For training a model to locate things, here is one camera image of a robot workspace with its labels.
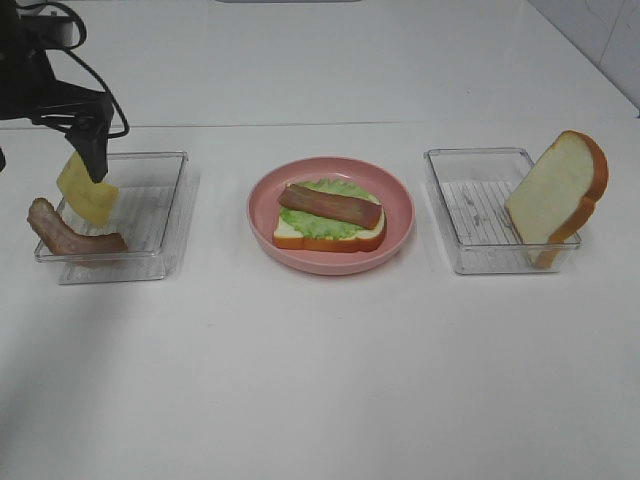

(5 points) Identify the clear plastic bread tray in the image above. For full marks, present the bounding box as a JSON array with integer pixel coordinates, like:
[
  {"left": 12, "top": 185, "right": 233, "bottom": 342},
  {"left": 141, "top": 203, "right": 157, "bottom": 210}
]
[{"left": 424, "top": 147, "right": 581, "bottom": 275}]

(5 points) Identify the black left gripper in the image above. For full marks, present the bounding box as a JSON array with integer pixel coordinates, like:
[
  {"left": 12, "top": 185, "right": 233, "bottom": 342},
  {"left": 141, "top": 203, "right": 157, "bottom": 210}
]
[{"left": 1, "top": 9, "right": 113, "bottom": 183}]

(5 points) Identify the clear plastic ingredient tray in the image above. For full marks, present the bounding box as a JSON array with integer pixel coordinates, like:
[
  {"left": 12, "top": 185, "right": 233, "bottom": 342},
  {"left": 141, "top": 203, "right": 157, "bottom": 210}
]
[{"left": 34, "top": 152, "right": 199, "bottom": 285}]

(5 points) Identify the pink round plate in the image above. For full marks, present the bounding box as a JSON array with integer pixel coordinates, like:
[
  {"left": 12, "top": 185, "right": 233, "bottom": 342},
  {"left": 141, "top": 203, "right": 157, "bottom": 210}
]
[{"left": 247, "top": 156, "right": 415, "bottom": 275}]

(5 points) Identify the leaning bread slice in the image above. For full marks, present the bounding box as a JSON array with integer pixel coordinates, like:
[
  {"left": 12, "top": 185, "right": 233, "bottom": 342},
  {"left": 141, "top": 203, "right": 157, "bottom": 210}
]
[{"left": 505, "top": 130, "right": 609, "bottom": 269}]

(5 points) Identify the green lettuce leaf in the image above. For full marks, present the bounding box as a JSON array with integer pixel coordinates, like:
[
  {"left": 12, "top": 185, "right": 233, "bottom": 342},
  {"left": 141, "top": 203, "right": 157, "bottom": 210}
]
[{"left": 273, "top": 178, "right": 386, "bottom": 241}]

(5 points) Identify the yellow cheese slice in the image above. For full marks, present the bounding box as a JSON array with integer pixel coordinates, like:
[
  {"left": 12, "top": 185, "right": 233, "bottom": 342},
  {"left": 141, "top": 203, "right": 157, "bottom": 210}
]
[{"left": 56, "top": 152, "right": 119, "bottom": 227}]

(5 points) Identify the bacon strip front curved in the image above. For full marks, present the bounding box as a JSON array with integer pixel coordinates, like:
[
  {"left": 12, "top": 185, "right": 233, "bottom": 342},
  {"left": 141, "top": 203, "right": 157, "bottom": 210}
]
[{"left": 27, "top": 197, "right": 129, "bottom": 266}]

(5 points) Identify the white bread slice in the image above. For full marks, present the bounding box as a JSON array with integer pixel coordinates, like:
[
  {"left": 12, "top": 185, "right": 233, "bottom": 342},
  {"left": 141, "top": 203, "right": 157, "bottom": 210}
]
[{"left": 273, "top": 221, "right": 386, "bottom": 253}]

